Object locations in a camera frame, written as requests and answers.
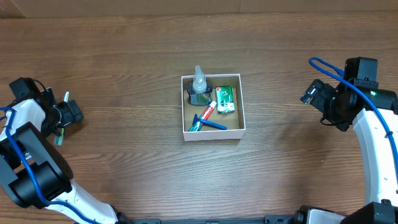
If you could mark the open white cardboard box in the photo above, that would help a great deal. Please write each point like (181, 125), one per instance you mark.
(235, 122)

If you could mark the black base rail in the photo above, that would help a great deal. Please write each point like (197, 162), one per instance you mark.
(268, 219)

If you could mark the blue disposable razor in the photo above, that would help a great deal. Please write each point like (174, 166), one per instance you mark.
(208, 123)

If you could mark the Colgate toothpaste tube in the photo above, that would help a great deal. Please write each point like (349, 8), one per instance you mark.
(197, 125)

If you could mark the green Dettol soap pack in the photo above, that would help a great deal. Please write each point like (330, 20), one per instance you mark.
(224, 99)

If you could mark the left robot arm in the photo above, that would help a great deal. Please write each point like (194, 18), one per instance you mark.
(33, 172)

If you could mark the green white toothbrush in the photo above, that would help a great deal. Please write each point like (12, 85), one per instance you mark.
(58, 140)

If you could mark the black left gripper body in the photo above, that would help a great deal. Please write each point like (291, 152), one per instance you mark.
(68, 114)

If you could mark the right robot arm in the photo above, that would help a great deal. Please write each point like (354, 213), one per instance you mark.
(357, 102)

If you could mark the blue mouthwash spray bottle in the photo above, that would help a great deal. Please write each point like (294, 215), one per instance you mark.
(199, 90)

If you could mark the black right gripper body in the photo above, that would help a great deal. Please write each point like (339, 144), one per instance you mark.
(329, 106)

